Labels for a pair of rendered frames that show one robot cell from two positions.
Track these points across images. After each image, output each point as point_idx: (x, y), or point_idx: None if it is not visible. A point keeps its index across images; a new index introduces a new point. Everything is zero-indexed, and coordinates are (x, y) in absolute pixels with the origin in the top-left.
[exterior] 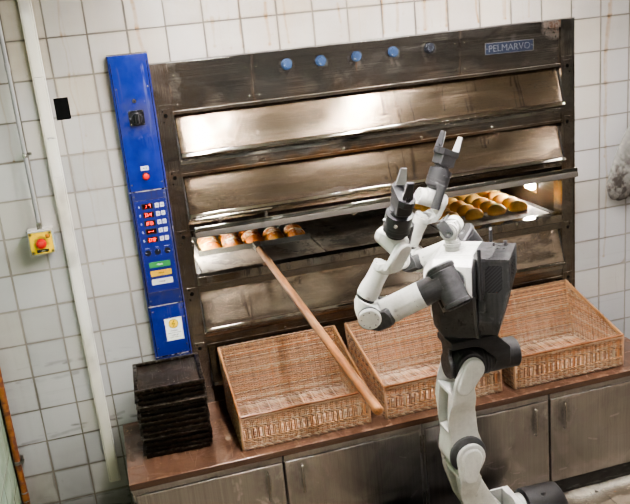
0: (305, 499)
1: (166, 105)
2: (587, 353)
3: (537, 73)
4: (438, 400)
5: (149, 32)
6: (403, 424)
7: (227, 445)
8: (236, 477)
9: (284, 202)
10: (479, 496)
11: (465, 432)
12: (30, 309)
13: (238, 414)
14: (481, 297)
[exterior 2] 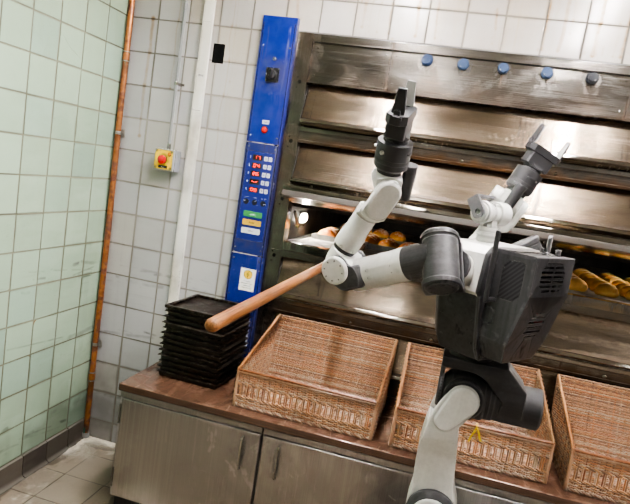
0: (273, 487)
1: (303, 72)
2: None
3: None
4: (421, 431)
5: (307, 2)
6: (402, 459)
7: (227, 395)
8: (213, 426)
9: None
10: None
11: (434, 483)
12: (144, 217)
13: (240, 365)
14: (485, 297)
